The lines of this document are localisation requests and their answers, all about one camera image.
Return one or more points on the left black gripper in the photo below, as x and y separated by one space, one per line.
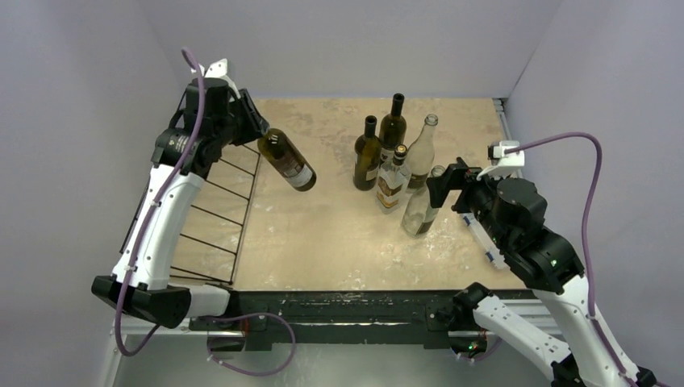
256 124

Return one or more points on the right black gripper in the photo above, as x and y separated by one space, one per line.
458 181

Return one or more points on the dark green labelled wine bottle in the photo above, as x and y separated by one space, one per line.
277 148

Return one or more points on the clear wine bottle dark label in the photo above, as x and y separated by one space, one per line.
419 214

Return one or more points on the square clear liquor bottle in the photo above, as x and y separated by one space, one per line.
392 180

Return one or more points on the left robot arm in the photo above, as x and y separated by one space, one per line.
184 153

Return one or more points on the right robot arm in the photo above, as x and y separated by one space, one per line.
511 211

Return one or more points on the clear bottle back right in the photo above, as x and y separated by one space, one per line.
421 154

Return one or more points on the dark green bottle back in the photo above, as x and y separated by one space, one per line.
393 128

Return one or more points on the dark green bottle front left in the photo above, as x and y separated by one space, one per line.
368 156

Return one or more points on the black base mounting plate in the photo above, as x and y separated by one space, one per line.
463 300

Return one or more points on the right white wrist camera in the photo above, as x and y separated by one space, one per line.
503 164

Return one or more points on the black wire wine rack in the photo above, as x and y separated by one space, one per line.
211 240

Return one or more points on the aluminium frame rail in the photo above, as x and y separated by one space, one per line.
352 318

